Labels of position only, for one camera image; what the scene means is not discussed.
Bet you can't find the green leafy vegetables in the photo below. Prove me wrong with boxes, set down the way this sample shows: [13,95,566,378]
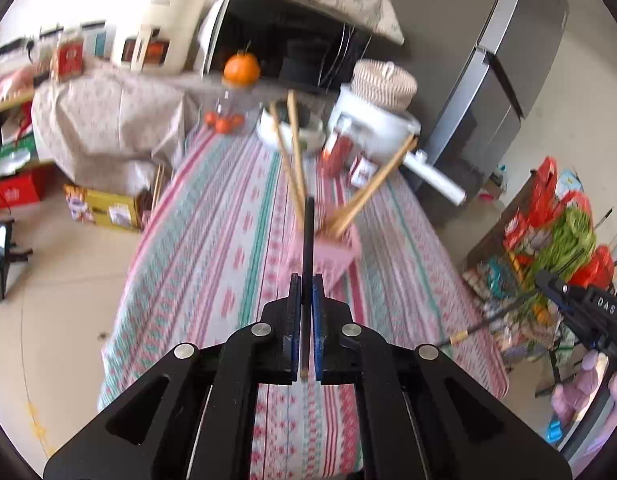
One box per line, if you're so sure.
[522,206,597,292]

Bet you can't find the grey refrigerator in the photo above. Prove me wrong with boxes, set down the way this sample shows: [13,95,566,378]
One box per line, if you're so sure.
[366,0,569,200]

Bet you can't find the woven basket lid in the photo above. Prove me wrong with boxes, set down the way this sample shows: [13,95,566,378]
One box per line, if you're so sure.
[351,60,418,113]

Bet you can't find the white bowl with squash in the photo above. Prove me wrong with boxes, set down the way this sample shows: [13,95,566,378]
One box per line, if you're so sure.
[256,100,326,154]

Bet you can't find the pink perforated utensil holder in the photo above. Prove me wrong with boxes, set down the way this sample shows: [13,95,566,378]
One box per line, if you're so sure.
[277,226,361,292]

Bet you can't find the red box on floor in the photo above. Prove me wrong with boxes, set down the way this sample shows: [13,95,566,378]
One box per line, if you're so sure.
[0,165,54,210]

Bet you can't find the white rice cooker pot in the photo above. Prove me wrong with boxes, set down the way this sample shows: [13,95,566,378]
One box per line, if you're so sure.
[328,84,467,206]

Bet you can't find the jar of red goji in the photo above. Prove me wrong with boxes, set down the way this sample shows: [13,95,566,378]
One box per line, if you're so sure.
[319,131,355,178]

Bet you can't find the clear jar with tangerines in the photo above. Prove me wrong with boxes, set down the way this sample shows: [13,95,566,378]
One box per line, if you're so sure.
[201,87,260,136]

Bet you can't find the black microwave oven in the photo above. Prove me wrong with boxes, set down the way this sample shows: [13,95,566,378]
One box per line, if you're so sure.
[196,0,372,92]

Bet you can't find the yellow cardboard box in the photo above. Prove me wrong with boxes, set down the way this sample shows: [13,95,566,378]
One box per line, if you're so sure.
[63,184,152,232]

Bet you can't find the red label snack jar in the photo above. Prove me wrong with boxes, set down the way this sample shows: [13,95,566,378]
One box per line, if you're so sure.
[50,29,84,84]

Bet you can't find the large orange fruit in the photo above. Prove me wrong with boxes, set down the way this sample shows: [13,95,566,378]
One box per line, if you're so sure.
[223,52,261,86]

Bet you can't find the black wire rack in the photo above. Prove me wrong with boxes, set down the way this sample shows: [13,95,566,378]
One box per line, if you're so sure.
[462,164,613,382]

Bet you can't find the black chopstick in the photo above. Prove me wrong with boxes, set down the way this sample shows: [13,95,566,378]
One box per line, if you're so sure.
[300,196,315,382]
[435,289,539,349]

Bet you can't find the floral cloth on side table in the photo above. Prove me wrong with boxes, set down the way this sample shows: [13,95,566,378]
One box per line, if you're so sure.
[30,56,270,198]

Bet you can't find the cream air fryer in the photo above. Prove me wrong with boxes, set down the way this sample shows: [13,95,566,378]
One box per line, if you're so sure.
[111,0,206,76]

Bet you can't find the jar with white label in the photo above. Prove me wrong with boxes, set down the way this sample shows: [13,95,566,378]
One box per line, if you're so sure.
[348,153,379,188]

